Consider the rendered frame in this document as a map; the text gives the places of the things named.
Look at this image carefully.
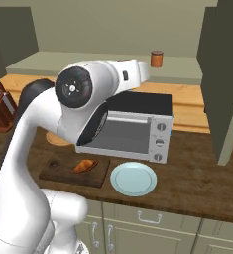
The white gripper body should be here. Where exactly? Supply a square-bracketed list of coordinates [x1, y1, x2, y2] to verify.
[137, 60, 152, 84]

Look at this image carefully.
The brown jam jar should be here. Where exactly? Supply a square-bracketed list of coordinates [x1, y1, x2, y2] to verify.
[150, 50, 165, 69]

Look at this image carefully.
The olive cabinet shelf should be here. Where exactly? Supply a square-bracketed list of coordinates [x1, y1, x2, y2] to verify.
[5, 50, 203, 86]

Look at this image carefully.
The olive cabinet door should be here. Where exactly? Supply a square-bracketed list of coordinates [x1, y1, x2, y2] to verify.
[196, 0, 233, 167]
[0, 6, 40, 86]

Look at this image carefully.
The orange brown croissant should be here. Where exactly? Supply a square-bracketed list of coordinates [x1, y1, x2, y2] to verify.
[72, 159, 99, 175]

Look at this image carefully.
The dark wooden cutting board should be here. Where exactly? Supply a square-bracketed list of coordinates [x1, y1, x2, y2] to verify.
[38, 151, 112, 190]

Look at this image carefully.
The silver black toaster oven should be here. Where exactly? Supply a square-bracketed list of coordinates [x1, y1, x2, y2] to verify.
[74, 90, 175, 165]

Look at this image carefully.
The pale blue plate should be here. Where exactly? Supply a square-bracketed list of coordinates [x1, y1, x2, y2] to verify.
[109, 161, 159, 197]

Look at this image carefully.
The tan round pastry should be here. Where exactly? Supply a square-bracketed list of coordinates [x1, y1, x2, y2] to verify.
[45, 130, 73, 147]

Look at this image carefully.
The olive drawer front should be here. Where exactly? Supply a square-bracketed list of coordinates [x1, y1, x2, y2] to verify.
[199, 217, 233, 245]
[85, 198, 104, 219]
[102, 201, 202, 235]

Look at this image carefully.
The brown wooden knife block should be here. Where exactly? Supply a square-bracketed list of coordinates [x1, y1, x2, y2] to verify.
[0, 80, 19, 134]

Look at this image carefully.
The olive base cupboard door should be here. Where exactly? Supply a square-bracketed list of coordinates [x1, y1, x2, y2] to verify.
[75, 215, 106, 254]
[191, 234, 233, 254]
[102, 218, 199, 254]

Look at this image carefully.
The silver toaster oven handle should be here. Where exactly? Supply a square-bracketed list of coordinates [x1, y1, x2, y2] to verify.
[107, 114, 153, 125]

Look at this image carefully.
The silver drawer handle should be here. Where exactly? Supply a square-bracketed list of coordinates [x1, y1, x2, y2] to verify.
[136, 209, 163, 225]

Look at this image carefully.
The silver cupboard door handle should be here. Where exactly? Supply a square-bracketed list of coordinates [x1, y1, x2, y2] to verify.
[106, 224, 115, 253]
[90, 221, 100, 250]

